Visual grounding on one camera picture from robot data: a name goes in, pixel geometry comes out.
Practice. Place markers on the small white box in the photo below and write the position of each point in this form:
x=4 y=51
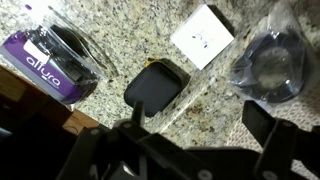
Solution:
x=201 y=36

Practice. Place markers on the black zip case yellow zipper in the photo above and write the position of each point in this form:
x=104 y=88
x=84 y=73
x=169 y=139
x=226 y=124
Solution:
x=155 y=86

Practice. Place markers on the purple plastic wrapped package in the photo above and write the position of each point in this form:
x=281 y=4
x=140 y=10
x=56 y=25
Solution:
x=46 y=63

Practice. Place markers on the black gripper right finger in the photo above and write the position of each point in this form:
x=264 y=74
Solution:
x=286 y=150

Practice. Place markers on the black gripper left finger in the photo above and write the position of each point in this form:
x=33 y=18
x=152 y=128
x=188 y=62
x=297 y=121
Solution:
x=100 y=153

